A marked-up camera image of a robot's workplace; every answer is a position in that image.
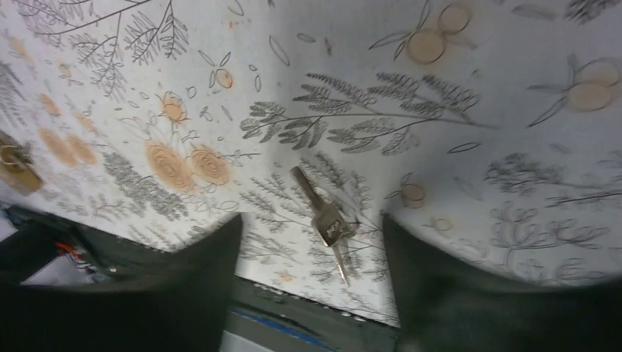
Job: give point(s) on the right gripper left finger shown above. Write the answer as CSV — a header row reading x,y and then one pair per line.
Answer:
x,y
179,304

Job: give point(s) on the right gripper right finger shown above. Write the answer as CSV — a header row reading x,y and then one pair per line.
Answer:
x,y
446,304

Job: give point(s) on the silver key bunch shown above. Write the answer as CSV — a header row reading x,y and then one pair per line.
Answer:
x,y
328,221

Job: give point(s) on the floral table mat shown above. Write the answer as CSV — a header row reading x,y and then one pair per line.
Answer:
x,y
492,128

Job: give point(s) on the brass padlock with keys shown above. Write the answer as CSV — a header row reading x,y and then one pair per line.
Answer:
x,y
16,166

